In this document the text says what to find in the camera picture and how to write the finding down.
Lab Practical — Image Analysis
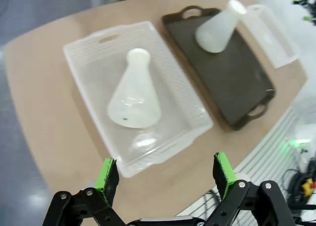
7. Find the yellow connector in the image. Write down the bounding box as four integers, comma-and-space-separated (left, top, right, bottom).
301, 178, 313, 196

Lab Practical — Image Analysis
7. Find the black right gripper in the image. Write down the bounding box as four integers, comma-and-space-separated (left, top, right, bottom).
292, 0, 316, 27

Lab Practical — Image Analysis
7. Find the black floor cables bundle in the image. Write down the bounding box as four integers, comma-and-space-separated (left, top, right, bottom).
283, 156, 316, 212

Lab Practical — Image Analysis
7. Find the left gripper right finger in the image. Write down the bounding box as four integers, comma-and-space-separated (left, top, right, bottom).
204, 151, 297, 226

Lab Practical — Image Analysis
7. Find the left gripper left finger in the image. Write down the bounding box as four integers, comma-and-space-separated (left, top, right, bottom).
41, 158, 129, 226

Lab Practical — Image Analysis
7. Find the white perforated plastic basket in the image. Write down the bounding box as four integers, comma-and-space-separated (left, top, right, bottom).
240, 4, 299, 69
63, 20, 214, 179

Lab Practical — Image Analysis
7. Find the dark brown serving tray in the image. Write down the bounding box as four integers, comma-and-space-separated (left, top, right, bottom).
161, 5, 277, 132

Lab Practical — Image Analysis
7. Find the translucent white conical flask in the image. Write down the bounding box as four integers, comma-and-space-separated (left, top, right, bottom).
106, 48, 162, 129
195, 0, 247, 53

